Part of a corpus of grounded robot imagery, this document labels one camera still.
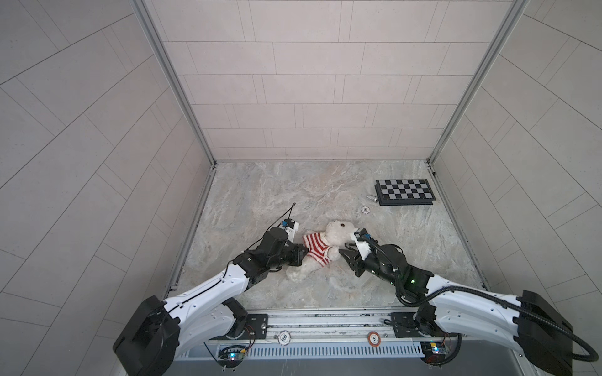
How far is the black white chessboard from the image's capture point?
39.8 inches

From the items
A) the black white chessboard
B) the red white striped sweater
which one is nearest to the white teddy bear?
the red white striped sweater

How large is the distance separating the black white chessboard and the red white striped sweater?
35 centimetres

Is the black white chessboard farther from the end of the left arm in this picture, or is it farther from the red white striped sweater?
the end of the left arm

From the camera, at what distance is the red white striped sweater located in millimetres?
785
